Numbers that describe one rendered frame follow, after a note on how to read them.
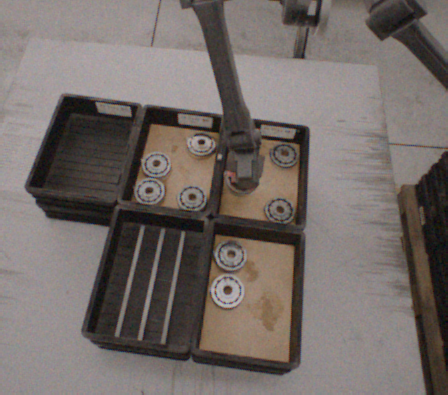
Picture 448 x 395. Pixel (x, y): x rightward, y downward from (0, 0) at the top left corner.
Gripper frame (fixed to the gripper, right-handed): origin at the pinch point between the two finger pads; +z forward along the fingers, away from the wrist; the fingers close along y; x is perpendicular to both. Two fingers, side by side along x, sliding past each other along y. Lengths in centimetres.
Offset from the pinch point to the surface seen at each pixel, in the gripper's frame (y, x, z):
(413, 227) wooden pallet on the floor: 91, 28, 92
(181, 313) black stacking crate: -11.0, -40.2, 17.9
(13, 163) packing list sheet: -87, 4, 36
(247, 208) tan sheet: 3.8, -2.5, 21.4
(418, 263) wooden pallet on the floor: 93, 10, 91
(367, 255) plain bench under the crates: 49, -8, 33
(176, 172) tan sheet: -22.9, 6.5, 22.7
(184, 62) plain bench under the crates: -33, 68, 42
